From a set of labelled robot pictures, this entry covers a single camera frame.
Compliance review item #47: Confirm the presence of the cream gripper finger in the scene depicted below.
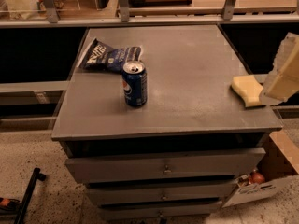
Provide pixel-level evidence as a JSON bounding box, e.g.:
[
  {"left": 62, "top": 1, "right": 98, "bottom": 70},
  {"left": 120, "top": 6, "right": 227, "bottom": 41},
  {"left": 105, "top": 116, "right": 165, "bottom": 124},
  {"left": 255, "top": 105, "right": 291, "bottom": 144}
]
[
  {"left": 260, "top": 33, "right": 299, "bottom": 105},
  {"left": 265, "top": 41, "right": 299, "bottom": 102}
]

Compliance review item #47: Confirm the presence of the yellow sponge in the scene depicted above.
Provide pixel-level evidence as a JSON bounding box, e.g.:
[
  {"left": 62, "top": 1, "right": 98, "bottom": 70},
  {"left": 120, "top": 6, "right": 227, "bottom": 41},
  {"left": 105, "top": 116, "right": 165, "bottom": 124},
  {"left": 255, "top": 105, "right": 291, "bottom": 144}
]
[{"left": 231, "top": 75, "right": 263, "bottom": 107}]

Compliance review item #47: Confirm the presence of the blue pepsi can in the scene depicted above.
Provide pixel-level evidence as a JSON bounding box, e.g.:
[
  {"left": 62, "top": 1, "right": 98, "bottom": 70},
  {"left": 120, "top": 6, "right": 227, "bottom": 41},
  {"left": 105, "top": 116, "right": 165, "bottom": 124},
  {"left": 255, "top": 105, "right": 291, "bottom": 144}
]
[{"left": 122, "top": 61, "right": 148, "bottom": 106}]

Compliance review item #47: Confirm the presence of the cardboard box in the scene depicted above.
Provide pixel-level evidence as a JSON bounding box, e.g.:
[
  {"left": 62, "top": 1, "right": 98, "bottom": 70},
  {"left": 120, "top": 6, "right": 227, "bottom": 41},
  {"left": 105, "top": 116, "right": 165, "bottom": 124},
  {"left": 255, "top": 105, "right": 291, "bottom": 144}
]
[{"left": 223, "top": 130, "right": 299, "bottom": 207}]

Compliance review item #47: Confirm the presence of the top grey drawer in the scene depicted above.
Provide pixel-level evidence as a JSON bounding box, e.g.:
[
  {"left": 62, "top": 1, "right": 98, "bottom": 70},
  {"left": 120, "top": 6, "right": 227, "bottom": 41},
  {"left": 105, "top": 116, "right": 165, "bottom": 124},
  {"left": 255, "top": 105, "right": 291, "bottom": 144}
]
[{"left": 65, "top": 148, "right": 265, "bottom": 183}]

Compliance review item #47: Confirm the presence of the grey drawer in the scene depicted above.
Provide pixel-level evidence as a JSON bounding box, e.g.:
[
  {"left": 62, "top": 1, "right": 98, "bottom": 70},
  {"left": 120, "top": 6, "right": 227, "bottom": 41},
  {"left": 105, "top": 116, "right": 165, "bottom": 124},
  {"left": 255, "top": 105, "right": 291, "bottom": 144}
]
[
  {"left": 65, "top": 148, "right": 265, "bottom": 183},
  {"left": 99, "top": 201, "right": 222, "bottom": 220},
  {"left": 86, "top": 181, "right": 236, "bottom": 205}
]

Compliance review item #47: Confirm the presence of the red onion in box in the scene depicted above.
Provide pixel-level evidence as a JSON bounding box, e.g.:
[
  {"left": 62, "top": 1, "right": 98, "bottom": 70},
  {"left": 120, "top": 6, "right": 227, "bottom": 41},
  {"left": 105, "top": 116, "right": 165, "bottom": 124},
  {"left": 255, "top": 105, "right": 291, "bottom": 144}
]
[{"left": 250, "top": 170, "right": 265, "bottom": 184}]

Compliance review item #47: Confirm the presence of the grey drawer cabinet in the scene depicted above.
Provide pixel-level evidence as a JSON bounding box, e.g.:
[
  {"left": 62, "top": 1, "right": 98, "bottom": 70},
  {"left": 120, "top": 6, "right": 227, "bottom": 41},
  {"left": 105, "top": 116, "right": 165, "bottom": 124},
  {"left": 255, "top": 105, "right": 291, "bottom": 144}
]
[{"left": 52, "top": 25, "right": 281, "bottom": 209}]

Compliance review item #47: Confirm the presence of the middle grey drawer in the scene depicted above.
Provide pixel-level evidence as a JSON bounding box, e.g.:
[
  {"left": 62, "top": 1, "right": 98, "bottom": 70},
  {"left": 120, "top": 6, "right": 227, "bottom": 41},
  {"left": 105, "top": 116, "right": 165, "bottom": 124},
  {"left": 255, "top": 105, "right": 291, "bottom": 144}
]
[{"left": 86, "top": 181, "right": 236, "bottom": 205}]

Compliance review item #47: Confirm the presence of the dark blue chip bag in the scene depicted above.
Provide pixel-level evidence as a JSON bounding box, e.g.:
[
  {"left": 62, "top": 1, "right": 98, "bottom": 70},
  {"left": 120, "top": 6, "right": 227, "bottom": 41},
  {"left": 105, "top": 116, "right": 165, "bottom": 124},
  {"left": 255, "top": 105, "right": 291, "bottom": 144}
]
[{"left": 78, "top": 38, "right": 142, "bottom": 74}]

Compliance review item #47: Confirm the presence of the bottom grey drawer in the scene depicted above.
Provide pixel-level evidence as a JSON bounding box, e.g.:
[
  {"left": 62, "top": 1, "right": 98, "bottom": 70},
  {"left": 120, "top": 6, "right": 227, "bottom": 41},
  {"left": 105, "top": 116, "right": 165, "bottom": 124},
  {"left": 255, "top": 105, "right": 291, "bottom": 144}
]
[{"left": 99, "top": 201, "right": 222, "bottom": 220}]

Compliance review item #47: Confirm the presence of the black metal bar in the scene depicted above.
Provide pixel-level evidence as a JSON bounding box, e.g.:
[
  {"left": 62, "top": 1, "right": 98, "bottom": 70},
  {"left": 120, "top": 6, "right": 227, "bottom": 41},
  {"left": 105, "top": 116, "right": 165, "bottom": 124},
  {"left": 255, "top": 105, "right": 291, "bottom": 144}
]
[{"left": 14, "top": 168, "right": 46, "bottom": 224}]

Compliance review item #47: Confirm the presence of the orange black tool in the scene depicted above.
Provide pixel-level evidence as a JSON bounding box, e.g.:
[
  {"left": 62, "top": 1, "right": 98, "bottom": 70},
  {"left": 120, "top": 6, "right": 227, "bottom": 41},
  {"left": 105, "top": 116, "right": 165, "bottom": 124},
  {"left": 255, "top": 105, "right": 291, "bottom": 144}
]
[{"left": 0, "top": 198, "right": 20, "bottom": 215}]

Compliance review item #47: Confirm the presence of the metal shelf rail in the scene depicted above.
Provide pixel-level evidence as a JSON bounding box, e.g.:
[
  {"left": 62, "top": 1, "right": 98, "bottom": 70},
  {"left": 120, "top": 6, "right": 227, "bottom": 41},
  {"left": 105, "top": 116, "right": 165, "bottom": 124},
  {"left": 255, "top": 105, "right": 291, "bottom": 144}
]
[{"left": 0, "top": 0, "right": 298, "bottom": 28}]

